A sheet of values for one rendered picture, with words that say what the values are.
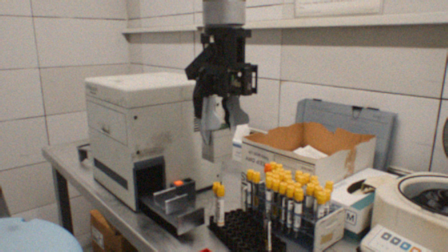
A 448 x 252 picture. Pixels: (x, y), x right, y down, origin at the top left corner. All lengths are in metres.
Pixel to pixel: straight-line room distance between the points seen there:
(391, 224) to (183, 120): 0.51
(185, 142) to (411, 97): 0.61
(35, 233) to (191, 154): 0.62
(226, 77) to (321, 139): 0.60
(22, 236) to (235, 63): 0.40
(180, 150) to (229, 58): 0.36
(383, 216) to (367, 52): 0.52
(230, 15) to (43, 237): 0.43
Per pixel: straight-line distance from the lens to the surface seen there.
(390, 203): 0.71
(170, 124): 0.84
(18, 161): 2.12
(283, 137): 1.05
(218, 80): 0.60
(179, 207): 0.77
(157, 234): 0.77
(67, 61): 2.09
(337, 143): 1.07
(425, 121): 1.03
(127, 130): 0.79
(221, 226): 0.74
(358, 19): 1.05
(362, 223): 0.79
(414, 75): 1.02
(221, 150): 0.65
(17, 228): 0.32
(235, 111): 0.65
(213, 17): 0.59
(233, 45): 0.57
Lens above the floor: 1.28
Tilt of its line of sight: 14 degrees down
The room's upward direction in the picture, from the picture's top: straight up
